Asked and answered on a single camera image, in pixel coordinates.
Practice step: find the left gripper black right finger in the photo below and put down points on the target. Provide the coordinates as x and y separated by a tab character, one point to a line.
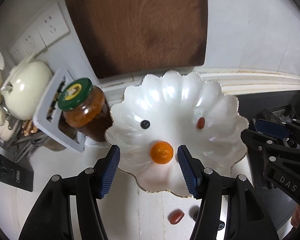
192	170

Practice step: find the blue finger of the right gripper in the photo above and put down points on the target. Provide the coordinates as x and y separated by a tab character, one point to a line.
256	142
271	129

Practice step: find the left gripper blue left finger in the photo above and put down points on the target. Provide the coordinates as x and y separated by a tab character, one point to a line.
105	169

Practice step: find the orange mandarin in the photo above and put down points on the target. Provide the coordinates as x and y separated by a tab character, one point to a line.
161	152

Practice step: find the dark plum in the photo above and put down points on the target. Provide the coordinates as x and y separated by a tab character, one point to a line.
195	213

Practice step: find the person's right hand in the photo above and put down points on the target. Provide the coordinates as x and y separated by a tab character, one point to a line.
295	219

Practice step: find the white scalloped fruit bowl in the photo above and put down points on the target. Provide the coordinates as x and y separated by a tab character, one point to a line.
173	103

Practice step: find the glass jar green lid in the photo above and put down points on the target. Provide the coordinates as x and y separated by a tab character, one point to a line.
85	109

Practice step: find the cream ceramic pot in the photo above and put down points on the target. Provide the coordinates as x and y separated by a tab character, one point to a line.
25	86

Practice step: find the brown wooden cutting board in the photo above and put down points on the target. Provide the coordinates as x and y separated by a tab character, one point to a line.
125	36

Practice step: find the white plastic rack frame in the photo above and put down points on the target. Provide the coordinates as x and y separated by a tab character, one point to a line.
50	127

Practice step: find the white wall power outlets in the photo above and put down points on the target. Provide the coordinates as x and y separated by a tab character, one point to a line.
48	28

